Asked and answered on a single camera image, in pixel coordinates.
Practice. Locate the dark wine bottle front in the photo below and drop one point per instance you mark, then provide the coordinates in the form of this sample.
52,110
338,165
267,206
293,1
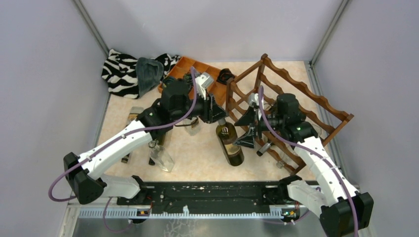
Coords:
267,108

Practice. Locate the wooden wine rack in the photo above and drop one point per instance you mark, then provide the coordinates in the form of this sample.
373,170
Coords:
288,117

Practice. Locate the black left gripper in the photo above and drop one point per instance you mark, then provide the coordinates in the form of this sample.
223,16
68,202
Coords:
211,111

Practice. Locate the dark wine bottle lying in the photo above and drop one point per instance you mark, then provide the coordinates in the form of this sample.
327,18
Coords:
157,151

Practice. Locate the orange wooden compartment tray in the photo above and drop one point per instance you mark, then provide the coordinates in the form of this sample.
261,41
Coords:
183,67

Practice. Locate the black rolled item right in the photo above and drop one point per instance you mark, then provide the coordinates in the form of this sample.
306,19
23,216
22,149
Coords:
224,76

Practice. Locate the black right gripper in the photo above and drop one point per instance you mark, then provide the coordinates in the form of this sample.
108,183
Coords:
247,139

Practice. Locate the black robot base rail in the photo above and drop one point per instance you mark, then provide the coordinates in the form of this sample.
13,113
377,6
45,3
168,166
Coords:
203,200

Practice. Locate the dark wine bottle back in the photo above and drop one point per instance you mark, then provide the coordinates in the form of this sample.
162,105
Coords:
227,135

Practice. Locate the standing clear bottle black cap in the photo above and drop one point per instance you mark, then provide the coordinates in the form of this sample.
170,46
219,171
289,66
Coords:
192,125

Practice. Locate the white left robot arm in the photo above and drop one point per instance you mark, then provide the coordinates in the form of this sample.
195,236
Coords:
85,173

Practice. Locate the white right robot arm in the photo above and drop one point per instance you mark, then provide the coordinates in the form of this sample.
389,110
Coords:
340,207

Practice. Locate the small clear glass bottle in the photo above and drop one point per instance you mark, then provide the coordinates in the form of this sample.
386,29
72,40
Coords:
169,162

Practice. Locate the zebra striped cloth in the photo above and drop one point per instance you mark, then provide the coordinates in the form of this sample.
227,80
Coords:
119,72

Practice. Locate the dark wine bottle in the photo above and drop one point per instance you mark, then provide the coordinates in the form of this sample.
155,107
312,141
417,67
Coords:
267,108
157,151
227,135

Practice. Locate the green wine bottle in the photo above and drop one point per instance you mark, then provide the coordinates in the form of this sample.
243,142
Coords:
268,144

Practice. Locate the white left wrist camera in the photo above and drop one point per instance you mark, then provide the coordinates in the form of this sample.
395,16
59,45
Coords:
203,81

